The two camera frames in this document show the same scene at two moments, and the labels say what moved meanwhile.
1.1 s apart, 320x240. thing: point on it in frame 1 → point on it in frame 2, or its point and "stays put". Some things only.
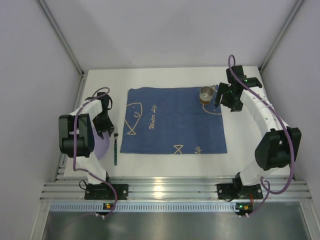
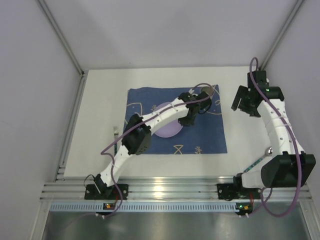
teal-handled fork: (115, 135) stays put
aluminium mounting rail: (279, 189) stays put
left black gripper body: (104, 127) → (191, 116)
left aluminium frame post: (81, 86) stays put
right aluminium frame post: (296, 8) stays put
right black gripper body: (224, 93) → (244, 100)
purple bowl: (100, 144) → (170, 129)
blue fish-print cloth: (171, 120) stays put
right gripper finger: (222, 88) → (242, 91)
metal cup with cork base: (205, 94) stays put
